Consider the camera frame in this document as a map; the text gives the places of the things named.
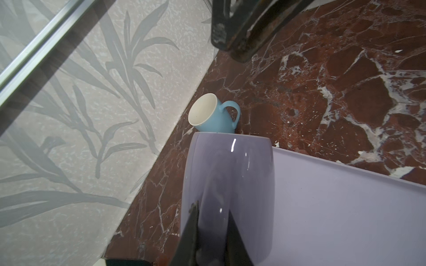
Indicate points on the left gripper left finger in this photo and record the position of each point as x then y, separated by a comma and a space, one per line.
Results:
185, 254

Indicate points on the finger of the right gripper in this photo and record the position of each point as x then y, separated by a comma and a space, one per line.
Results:
243, 28

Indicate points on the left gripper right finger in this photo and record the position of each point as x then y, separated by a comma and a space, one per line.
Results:
235, 252

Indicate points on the lavender mug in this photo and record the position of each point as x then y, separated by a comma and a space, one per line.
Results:
231, 177

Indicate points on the light blue mug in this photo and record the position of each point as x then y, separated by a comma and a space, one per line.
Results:
209, 114

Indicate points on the lavender plastic tray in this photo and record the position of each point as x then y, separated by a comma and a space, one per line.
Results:
331, 214

